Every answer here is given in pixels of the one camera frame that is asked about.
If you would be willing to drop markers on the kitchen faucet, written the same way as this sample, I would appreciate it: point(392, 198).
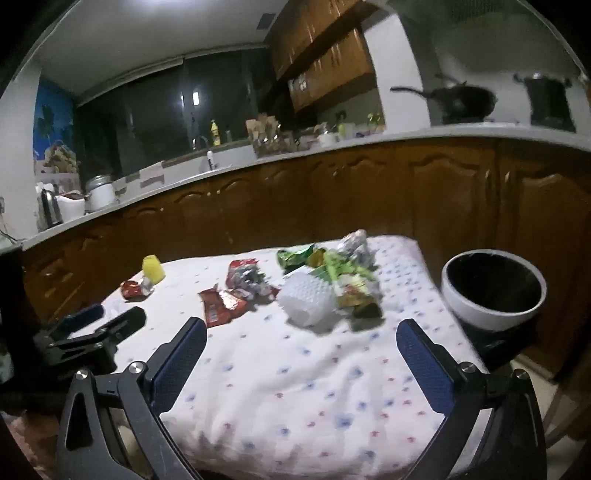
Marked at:
point(199, 141)

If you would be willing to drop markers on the black wok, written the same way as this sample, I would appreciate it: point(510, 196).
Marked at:
point(461, 101)

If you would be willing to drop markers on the white floral cloth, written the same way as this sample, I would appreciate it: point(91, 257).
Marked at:
point(300, 392)

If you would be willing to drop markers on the blue wall poster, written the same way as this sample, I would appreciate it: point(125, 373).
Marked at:
point(55, 129)

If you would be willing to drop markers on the white foam fruit net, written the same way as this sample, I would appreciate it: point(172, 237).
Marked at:
point(304, 297)

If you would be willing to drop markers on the wooden utensil rack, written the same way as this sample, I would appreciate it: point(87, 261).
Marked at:
point(268, 138)

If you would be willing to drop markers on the white paper wrapper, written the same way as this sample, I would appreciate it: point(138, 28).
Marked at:
point(356, 244)

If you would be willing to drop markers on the dark window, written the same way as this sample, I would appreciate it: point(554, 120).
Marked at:
point(161, 110)

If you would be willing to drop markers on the red snack bag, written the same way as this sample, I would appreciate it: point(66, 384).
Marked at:
point(247, 277)

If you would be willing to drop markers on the wooden wall cabinets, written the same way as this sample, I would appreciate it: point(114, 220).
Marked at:
point(323, 55)

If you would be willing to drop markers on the white jar with lid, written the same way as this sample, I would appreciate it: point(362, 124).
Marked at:
point(100, 196)

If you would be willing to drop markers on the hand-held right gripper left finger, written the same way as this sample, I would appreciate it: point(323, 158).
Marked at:
point(184, 360)

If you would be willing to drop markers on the wooden base cabinets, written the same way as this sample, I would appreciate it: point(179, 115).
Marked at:
point(369, 194)

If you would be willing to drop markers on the yellow packet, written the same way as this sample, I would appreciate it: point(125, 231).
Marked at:
point(153, 268)

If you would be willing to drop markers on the black cooking pot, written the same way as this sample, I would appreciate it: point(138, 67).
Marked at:
point(549, 104)

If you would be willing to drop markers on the red candy wrapper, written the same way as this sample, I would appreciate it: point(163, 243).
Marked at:
point(217, 307)

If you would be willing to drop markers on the small red wrapper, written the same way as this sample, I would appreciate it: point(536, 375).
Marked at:
point(131, 290)

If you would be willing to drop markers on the white bin with black liner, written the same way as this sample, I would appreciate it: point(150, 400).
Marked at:
point(461, 304)

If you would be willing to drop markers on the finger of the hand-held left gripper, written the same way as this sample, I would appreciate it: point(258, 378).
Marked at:
point(85, 315)
point(122, 323)

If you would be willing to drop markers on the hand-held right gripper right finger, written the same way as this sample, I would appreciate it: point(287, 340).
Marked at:
point(425, 364)

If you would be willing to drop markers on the yellow green snack bag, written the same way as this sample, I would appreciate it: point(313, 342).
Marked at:
point(353, 286)

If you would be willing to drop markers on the white bowl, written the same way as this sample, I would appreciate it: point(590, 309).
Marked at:
point(73, 210)

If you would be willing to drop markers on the white cup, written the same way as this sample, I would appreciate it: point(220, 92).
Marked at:
point(327, 140)

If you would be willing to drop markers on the yellow bottle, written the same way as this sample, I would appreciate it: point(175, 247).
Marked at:
point(215, 134)

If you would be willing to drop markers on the steel electric kettle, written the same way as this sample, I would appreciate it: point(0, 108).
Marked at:
point(50, 210)

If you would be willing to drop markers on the dark green snack bag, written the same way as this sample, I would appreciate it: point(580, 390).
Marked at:
point(295, 256)

